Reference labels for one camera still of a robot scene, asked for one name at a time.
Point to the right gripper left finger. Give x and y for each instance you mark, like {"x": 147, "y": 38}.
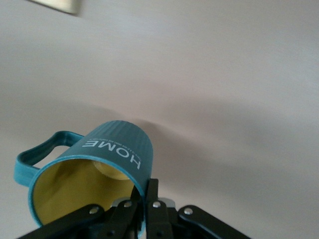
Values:
{"x": 99, "y": 224}

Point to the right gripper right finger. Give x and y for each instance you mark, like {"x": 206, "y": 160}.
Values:
{"x": 159, "y": 224}

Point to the bamboo cutting board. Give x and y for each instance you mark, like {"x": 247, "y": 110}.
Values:
{"x": 62, "y": 5}

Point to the teal cup yellow inside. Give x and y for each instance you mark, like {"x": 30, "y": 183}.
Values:
{"x": 112, "y": 139}

